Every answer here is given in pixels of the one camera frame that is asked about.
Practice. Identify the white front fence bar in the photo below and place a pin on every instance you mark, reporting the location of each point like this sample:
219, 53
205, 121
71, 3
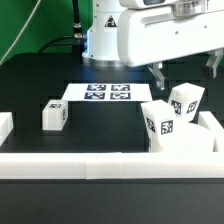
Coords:
87, 166

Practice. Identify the black cable horizontal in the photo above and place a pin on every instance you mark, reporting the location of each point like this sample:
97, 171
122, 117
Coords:
75, 42

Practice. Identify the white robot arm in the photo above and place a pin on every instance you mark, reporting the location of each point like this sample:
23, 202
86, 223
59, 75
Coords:
102, 35

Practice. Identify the black cable vertical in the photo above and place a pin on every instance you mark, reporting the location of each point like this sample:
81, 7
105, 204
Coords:
76, 15

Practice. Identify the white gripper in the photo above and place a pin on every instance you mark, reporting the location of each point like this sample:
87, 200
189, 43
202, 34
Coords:
154, 35

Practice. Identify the white AprilTag marker sheet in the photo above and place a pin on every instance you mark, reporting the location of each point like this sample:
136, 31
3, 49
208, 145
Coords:
107, 92

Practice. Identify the white left fence block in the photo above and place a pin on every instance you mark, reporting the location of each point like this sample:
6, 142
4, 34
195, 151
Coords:
6, 125

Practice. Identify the white round stool seat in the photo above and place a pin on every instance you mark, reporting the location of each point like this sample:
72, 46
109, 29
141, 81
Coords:
186, 138

